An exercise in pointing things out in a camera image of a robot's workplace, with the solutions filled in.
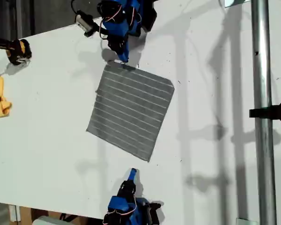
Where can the grey striped towel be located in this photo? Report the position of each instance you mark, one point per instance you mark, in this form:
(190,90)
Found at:
(131,112)

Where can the white box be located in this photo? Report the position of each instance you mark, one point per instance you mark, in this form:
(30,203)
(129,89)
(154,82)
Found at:
(46,221)

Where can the brown cardboard box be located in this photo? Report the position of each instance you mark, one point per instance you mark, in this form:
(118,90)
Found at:
(25,215)

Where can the black yellow clamp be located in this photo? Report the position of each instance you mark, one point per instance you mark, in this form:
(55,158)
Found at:
(18,50)

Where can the white table leg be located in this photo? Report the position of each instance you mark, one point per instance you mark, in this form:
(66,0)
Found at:
(14,213)

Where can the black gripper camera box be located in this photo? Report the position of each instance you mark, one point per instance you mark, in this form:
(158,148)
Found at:
(154,205)
(84,22)

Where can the steel post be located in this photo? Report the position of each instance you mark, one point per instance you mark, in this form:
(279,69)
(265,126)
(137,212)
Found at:
(262,70)

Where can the black post clamp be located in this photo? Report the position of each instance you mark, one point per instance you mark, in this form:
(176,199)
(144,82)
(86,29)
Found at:
(271,112)

